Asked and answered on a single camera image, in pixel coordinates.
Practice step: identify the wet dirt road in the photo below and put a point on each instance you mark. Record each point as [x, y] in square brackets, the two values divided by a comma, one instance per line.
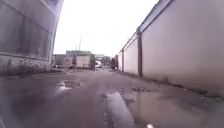
[93, 90]

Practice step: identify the low building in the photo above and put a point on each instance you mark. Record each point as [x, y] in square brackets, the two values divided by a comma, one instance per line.
[75, 60]

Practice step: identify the puddle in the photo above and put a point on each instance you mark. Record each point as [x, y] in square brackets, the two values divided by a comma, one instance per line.
[118, 110]
[68, 84]

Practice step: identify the robot's own part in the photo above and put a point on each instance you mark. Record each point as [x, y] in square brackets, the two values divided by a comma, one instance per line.
[150, 126]

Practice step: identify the large grey concrete building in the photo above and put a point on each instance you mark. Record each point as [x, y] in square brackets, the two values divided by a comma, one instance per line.
[25, 33]

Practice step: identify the long pale wall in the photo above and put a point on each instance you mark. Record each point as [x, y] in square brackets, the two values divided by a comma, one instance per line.
[176, 43]

